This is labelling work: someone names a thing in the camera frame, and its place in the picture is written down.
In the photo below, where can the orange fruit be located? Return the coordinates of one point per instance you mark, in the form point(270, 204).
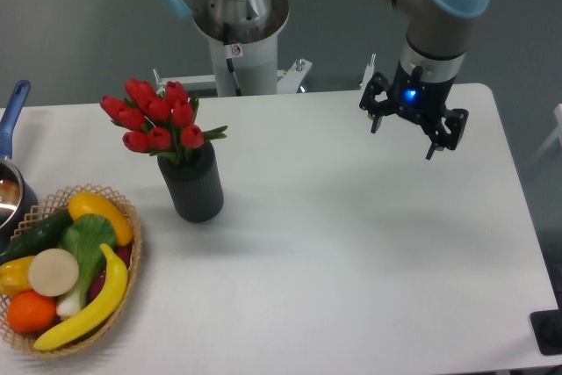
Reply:
point(30, 312)

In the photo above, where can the green cucumber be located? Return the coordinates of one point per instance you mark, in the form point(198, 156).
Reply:
point(43, 235)

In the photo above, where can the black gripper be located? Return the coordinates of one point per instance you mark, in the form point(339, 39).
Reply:
point(414, 99)

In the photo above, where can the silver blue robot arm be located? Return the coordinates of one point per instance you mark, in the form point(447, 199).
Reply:
point(437, 36)

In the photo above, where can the red tulip bouquet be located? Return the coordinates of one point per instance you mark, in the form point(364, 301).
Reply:
point(160, 123)

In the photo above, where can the black device at edge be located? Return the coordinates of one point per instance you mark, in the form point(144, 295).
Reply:
point(547, 330)

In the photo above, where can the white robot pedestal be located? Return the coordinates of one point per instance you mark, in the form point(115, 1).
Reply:
point(242, 39)

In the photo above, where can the purple eggplant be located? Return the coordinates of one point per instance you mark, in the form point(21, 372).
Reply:
point(124, 253)

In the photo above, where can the woven wicker basket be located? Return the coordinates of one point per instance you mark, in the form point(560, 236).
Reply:
point(52, 204)

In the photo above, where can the yellow banana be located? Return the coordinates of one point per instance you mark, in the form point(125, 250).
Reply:
point(94, 314)

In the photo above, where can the beige round radish slice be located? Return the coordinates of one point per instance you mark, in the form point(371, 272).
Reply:
point(53, 272)

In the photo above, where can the dark grey ribbed vase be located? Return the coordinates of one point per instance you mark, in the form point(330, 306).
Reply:
point(196, 190)

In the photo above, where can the green bok choy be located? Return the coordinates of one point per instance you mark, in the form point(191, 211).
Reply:
point(82, 240)

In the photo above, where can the white chair frame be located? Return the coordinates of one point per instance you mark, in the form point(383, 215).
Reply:
point(549, 147)

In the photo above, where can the yellow bell pepper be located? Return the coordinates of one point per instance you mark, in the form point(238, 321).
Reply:
point(14, 276)

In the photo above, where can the blue handled saucepan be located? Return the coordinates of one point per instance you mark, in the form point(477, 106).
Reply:
point(17, 197)

